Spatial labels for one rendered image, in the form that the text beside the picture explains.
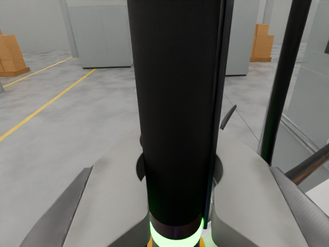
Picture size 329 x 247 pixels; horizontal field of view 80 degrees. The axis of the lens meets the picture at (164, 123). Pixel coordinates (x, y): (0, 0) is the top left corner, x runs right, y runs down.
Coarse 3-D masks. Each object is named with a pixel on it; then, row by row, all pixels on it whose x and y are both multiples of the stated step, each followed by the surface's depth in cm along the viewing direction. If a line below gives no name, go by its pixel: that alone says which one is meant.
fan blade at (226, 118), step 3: (234, 105) 42; (231, 108) 44; (234, 108) 41; (231, 111) 41; (228, 114) 43; (231, 114) 40; (225, 117) 45; (228, 117) 41; (222, 120) 50; (225, 120) 42; (228, 120) 40; (222, 123) 45; (225, 123) 40; (222, 126) 41; (222, 129) 40
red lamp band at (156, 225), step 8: (152, 216) 11; (200, 216) 11; (152, 224) 12; (160, 224) 11; (192, 224) 11; (200, 224) 12; (160, 232) 11; (168, 232) 11; (176, 232) 11; (184, 232) 11; (192, 232) 11
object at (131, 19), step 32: (128, 0) 7; (160, 0) 6; (192, 0) 6; (160, 32) 6; (192, 32) 6; (160, 64) 7; (192, 64) 7; (160, 96) 7; (192, 96) 7; (160, 128) 8; (192, 128) 8; (160, 160) 9; (192, 160) 9; (160, 192) 10; (192, 192) 10
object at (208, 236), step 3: (207, 234) 18; (210, 234) 18; (204, 237) 18; (207, 237) 18; (210, 237) 18; (204, 240) 17; (207, 240) 17; (210, 240) 17; (207, 243) 17; (210, 243) 17; (213, 243) 17; (207, 246) 17; (210, 246) 17; (213, 246) 17; (216, 246) 17
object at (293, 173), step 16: (304, 0) 11; (304, 16) 11; (288, 32) 12; (288, 48) 12; (288, 64) 13; (288, 80) 13; (272, 96) 14; (272, 112) 14; (272, 128) 15; (272, 144) 16; (288, 176) 22
